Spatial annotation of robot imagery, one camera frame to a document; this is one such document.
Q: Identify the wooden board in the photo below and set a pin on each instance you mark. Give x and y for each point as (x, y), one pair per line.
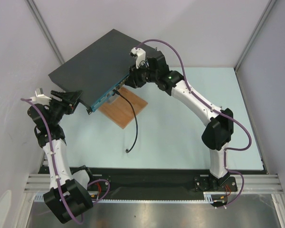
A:
(119, 111)

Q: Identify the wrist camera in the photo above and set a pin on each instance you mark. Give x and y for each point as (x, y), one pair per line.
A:
(40, 97)
(140, 58)

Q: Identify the aluminium rail frame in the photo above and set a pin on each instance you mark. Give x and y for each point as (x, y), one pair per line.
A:
(264, 184)

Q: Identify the white slotted cable duct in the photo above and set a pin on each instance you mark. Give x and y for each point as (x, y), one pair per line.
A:
(206, 199)

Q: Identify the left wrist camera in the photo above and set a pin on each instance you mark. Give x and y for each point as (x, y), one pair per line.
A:
(40, 97)

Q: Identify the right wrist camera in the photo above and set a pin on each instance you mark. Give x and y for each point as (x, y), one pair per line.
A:
(140, 58)

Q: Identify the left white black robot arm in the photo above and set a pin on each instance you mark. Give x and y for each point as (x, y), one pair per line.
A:
(68, 196)

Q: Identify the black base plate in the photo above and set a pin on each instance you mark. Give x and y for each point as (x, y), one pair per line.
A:
(159, 184)

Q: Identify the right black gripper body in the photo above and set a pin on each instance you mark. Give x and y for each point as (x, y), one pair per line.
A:
(135, 77)

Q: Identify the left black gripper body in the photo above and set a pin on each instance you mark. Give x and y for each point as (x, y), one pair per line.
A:
(65, 107)

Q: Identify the dark grey network switch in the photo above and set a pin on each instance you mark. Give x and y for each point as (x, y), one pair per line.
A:
(97, 69)

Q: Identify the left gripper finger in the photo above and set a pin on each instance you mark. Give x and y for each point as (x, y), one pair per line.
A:
(67, 96)
(73, 100)

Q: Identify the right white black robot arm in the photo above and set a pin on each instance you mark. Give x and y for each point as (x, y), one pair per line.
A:
(219, 127)

